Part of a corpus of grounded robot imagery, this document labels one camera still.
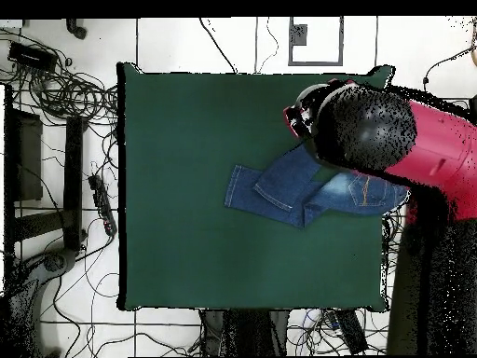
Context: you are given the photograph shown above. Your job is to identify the thick black cable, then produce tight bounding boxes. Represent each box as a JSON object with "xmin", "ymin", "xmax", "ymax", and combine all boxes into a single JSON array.
[{"xmin": 198, "ymin": 17, "xmax": 239, "ymax": 75}]

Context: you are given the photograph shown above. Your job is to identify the black power strip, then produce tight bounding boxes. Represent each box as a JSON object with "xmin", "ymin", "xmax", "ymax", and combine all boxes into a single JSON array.
[{"xmin": 88, "ymin": 173, "xmax": 118, "ymax": 237}]

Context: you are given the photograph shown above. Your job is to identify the black cable tangle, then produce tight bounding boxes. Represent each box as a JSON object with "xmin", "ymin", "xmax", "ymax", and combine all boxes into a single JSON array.
[
  {"xmin": 0, "ymin": 27, "xmax": 120, "ymax": 128},
  {"xmin": 381, "ymin": 208, "xmax": 407, "ymax": 269}
]

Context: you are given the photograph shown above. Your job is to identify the black cable with connector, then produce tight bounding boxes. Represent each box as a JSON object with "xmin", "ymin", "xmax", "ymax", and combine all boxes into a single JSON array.
[{"xmin": 422, "ymin": 45, "xmax": 477, "ymax": 92}]

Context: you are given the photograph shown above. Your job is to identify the black bar device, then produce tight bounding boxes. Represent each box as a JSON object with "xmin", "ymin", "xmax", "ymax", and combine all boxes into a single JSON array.
[{"xmin": 329, "ymin": 309, "xmax": 370, "ymax": 355}]

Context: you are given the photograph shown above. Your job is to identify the small dark grey square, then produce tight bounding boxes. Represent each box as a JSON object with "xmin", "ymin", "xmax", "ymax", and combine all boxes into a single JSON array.
[{"xmin": 290, "ymin": 23, "xmax": 309, "ymax": 47}]

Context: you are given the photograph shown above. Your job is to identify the small black curved object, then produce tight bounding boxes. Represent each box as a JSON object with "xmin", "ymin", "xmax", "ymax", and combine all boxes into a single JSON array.
[{"xmin": 65, "ymin": 18, "xmax": 88, "ymax": 40}]

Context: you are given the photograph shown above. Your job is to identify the grey square frame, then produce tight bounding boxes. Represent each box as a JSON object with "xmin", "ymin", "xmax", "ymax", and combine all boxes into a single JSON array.
[{"xmin": 287, "ymin": 15, "xmax": 345, "ymax": 67}]

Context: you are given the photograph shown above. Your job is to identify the black power adapter box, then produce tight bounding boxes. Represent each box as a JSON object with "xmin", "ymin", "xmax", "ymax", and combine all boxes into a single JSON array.
[{"xmin": 7, "ymin": 41, "xmax": 58, "ymax": 72}]

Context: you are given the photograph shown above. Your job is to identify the thin black cable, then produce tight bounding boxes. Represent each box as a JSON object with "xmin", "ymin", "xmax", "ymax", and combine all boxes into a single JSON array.
[{"xmin": 256, "ymin": 17, "xmax": 279, "ymax": 75}]

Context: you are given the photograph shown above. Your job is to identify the dark green table cloth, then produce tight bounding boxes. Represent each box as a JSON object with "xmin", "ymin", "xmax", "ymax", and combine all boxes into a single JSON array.
[{"xmin": 116, "ymin": 62, "xmax": 396, "ymax": 312}]

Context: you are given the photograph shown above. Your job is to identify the dark grey stand foot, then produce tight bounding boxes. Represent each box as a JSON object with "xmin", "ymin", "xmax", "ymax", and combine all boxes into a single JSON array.
[{"xmin": 8, "ymin": 248, "xmax": 80, "ymax": 299}]

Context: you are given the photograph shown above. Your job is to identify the blue denim jeans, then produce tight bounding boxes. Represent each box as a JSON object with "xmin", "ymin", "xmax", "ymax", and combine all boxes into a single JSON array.
[{"xmin": 223, "ymin": 143, "xmax": 411, "ymax": 229}]

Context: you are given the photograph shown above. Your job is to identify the black stand bar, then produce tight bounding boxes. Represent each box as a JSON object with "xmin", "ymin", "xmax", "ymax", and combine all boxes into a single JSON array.
[{"xmin": 61, "ymin": 116, "xmax": 85, "ymax": 252}]

